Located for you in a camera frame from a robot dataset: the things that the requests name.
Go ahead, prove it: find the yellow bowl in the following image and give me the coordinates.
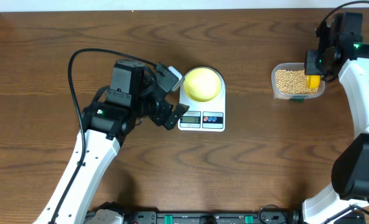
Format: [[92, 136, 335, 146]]
[[183, 67, 222, 102]]

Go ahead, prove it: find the yellow measuring scoop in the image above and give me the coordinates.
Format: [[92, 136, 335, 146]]
[[306, 75, 320, 90]]

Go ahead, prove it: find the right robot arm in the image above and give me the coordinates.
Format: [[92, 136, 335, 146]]
[[299, 26, 369, 223]]

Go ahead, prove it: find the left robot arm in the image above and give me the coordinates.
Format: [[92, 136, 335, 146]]
[[36, 60, 189, 223]]

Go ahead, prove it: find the white digital kitchen scale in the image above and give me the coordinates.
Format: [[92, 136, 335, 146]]
[[178, 67, 226, 132]]

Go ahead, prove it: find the soybeans pile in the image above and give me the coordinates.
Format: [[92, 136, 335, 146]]
[[275, 70, 319, 95]]

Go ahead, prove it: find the clear plastic container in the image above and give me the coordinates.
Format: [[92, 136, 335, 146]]
[[271, 63, 325, 101]]

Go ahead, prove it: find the green tape piece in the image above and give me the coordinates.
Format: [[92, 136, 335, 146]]
[[289, 98, 304, 103]]

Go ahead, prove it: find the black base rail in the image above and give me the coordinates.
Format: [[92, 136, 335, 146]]
[[84, 202, 367, 224]]

